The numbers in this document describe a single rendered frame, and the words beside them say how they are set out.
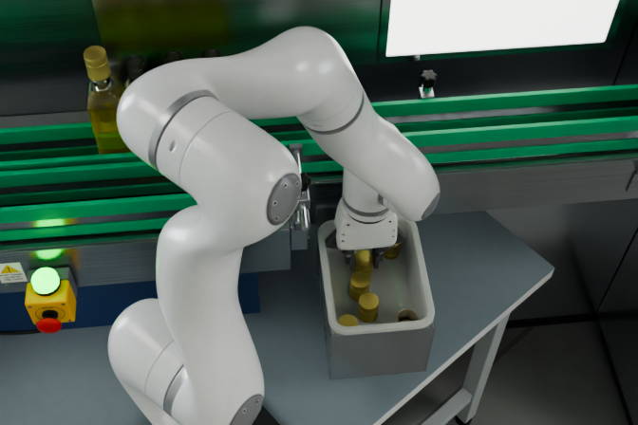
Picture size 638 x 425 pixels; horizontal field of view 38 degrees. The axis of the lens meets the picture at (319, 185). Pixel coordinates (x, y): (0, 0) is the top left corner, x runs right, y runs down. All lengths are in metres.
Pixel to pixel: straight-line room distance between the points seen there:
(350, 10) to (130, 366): 0.69
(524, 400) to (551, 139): 1.11
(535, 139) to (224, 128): 0.82
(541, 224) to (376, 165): 1.03
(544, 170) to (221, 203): 0.87
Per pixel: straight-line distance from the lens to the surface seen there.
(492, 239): 1.94
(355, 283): 1.57
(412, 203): 1.30
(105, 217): 1.54
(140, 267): 1.62
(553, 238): 2.29
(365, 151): 1.23
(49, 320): 1.59
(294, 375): 1.74
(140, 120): 0.99
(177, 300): 1.10
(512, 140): 1.64
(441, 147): 1.62
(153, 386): 1.25
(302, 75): 1.01
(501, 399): 2.60
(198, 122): 0.96
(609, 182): 1.78
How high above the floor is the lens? 2.31
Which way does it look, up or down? 52 degrees down
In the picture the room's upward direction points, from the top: 1 degrees clockwise
